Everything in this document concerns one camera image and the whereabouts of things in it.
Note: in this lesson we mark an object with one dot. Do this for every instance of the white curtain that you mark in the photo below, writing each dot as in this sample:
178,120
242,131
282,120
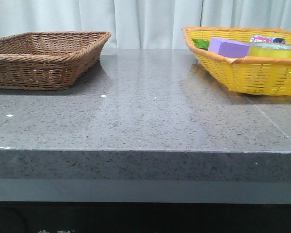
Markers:
140,24

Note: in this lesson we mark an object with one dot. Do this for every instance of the yellow woven basket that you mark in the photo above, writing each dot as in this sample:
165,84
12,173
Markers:
250,75

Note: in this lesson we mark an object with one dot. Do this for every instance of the purple foam block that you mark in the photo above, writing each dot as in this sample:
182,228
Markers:
228,48

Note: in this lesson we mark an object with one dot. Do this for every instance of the purple labelled black-capped bottle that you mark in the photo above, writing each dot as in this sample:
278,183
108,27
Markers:
265,39

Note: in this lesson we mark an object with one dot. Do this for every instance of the brown wicker basket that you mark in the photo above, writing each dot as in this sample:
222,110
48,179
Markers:
48,60

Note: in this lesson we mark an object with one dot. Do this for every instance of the yellow clear tape roll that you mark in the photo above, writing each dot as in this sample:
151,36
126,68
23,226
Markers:
271,50

